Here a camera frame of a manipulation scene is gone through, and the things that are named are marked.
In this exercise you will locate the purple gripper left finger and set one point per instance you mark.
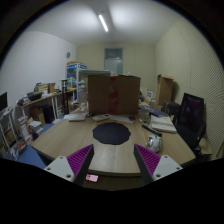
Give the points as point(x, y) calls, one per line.
point(74, 167)

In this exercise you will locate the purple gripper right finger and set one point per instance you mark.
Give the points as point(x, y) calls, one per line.
point(152, 166)

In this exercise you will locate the black round mouse pad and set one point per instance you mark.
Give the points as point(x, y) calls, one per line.
point(111, 133)

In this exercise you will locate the pink phone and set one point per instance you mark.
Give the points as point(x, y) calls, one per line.
point(92, 178)

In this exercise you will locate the black pen tool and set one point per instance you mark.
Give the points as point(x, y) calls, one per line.
point(152, 130)

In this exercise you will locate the open book stack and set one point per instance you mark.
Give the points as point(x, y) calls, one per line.
point(163, 124)

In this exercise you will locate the black office chair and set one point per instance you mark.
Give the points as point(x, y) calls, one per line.
point(189, 120)

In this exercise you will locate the side desk with clutter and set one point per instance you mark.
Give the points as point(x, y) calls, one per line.
point(53, 97)

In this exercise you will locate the large brown cardboard box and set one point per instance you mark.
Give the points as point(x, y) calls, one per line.
point(113, 94)

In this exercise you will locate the white shelf rack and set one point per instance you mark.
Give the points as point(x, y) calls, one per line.
point(8, 132)

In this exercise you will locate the grey door window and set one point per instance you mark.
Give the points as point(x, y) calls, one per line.
point(113, 60)

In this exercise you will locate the ceiling fluorescent light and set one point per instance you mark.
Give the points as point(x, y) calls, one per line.
point(102, 20)

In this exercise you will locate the tall cardboard box by wall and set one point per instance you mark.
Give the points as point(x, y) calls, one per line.
point(164, 89)

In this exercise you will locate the round wall clock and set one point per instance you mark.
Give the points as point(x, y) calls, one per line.
point(68, 55)

